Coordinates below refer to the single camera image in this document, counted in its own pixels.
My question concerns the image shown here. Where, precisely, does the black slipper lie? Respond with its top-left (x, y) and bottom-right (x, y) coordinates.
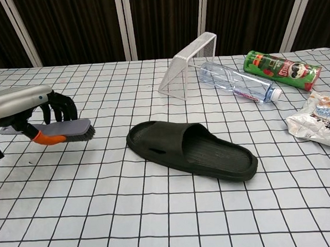
top-left (125, 115), bottom-right (259, 188)

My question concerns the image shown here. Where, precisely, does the white snack bag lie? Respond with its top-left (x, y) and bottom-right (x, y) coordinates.
top-left (284, 89), bottom-right (330, 150)

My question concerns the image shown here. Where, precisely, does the white partition frame post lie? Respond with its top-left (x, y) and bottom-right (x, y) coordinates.
top-left (200, 0), bottom-right (219, 35)
top-left (276, 0), bottom-right (313, 52)
top-left (114, 0), bottom-right (139, 62)
top-left (0, 0), bottom-right (44, 70)

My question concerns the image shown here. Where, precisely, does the checkered white tablecloth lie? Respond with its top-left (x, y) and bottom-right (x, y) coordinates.
top-left (0, 47), bottom-right (330, 247)

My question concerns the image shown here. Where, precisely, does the white mesh wire rack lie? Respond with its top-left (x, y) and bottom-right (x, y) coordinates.
top-left (155, 31), bottom-right (220, 103)

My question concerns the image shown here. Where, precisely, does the green chips can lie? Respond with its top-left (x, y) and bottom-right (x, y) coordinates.
top-left (242, 46), bottom-right (324, 95)

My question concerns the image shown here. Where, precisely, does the clear plastic water bottle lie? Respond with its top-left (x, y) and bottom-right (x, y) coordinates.
top-left (198, 58), bottom-right (284, 107)

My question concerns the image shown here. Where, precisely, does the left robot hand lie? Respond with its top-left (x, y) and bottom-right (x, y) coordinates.
top-left (0, 83), bottom-right (80, 149)

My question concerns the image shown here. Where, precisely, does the grey cleaning brush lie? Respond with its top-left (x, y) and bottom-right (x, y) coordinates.
top-left (0, 118), bottom-right (96, 146)

